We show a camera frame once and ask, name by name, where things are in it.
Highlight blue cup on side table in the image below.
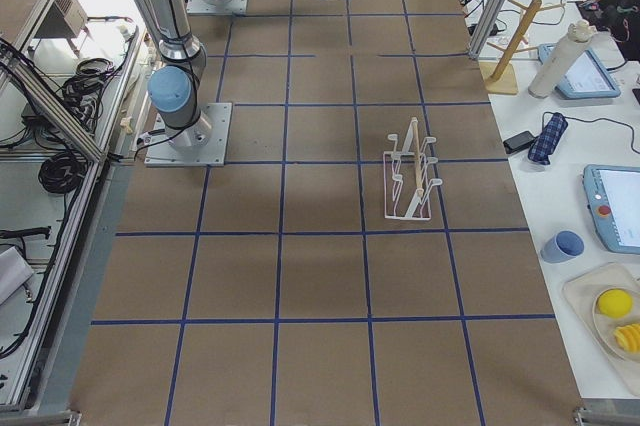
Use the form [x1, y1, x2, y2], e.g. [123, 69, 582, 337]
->
[540, 230, 584, 263]

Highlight black phone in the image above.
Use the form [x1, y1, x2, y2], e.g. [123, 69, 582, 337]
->
[503, 131, 537, 155]

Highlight wooden mug tree stand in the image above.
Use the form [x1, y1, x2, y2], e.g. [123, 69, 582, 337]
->
[479, 0, 562, 95]

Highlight plaid folded umbrella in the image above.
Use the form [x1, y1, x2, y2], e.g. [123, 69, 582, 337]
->
[527, 113, 568, 166]

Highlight white cylindrical bottle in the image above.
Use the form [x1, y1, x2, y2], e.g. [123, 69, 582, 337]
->
[528, 19, 596, 98]

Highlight blue teach pendant far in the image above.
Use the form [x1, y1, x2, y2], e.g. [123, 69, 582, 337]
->
[555, 46, 621, 100]

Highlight blue teach pendant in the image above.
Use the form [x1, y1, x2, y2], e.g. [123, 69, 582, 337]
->
[582, 164, 639, 254]
[555, 46, 621, 100]

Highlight blue teach pendant near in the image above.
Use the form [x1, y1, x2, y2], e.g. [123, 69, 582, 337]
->
[582, 164, 639, 254]

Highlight cream tray side table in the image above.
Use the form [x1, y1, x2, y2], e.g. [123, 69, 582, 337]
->
[562, 263, 639, 396]

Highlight yellow toy lemon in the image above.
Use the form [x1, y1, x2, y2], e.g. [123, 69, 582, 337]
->
[596, 289, 633, 319]

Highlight person at desk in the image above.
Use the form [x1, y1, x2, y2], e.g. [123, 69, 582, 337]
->
[594, 0, 639, 60]

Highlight white wire cup rack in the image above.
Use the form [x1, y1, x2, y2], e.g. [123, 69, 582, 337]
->
[382, 117, 443, 222]

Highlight coiled black cables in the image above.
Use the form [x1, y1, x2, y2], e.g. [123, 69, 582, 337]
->
[38, 150, 90, 196]

